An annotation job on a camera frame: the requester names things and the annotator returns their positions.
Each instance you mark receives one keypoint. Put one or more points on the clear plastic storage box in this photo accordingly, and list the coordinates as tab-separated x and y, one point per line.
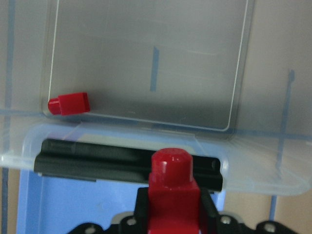
230	79

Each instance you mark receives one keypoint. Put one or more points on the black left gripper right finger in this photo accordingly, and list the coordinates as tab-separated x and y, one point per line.
207	208

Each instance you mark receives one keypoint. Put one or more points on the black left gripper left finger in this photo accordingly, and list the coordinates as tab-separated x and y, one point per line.
142	204

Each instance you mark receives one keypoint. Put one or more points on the red block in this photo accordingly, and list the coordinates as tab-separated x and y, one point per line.
69	104
173	194

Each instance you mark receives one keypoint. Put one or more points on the blue plastic tray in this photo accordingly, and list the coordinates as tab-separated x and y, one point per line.
49	205

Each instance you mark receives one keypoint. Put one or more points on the black box latch handle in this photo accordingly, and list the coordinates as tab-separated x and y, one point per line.
87	161

